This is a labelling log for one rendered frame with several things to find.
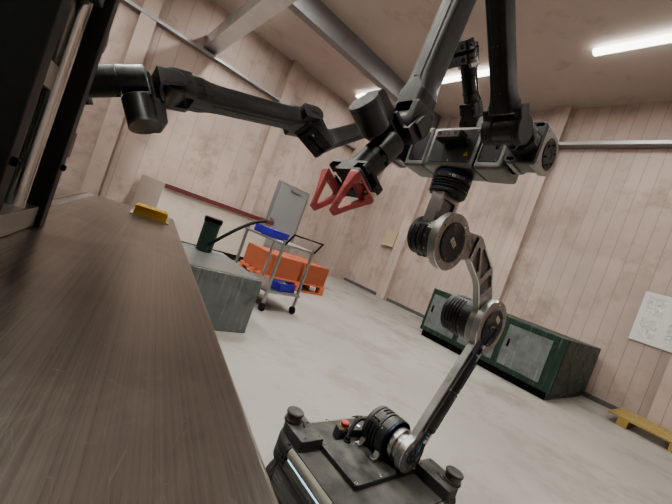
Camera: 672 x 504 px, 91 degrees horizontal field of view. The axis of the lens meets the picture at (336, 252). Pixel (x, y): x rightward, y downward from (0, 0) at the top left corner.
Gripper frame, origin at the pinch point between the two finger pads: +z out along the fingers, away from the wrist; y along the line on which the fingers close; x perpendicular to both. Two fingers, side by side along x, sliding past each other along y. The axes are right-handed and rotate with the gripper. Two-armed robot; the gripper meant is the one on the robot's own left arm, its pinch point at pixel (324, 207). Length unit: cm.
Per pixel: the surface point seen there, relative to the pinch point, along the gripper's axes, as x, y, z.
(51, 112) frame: -30.6, 3.8, 20.5
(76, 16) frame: -35.6, 3.9, 12.7
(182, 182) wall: 147, -838, -92
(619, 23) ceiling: 206, -147, -602
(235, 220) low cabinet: 205, -566, -83
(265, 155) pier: 223, -824, -305
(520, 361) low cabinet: 452, -114, -175
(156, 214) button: -8.2, -38.5, 19.8
